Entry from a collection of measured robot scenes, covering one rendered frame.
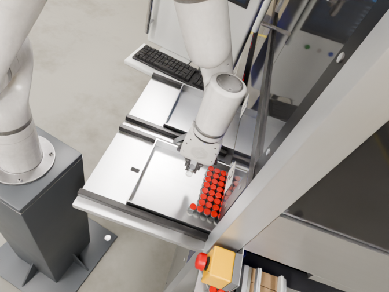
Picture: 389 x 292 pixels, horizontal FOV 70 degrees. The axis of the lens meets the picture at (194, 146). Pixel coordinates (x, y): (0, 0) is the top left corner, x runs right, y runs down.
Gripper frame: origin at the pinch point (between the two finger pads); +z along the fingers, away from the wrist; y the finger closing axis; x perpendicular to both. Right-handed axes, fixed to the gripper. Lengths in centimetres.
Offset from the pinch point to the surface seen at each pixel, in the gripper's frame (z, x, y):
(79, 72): 100, 128, -112
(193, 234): 10.2, -16.0, 7.0
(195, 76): 18, 67, -12
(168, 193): 12.0, -5.2, -3.9
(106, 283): 100, -17, -17
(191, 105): 12.0, 38.4, -7.4
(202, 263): -1.0, -27.0, 9.2
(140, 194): 12.1, -8.7, -11.8
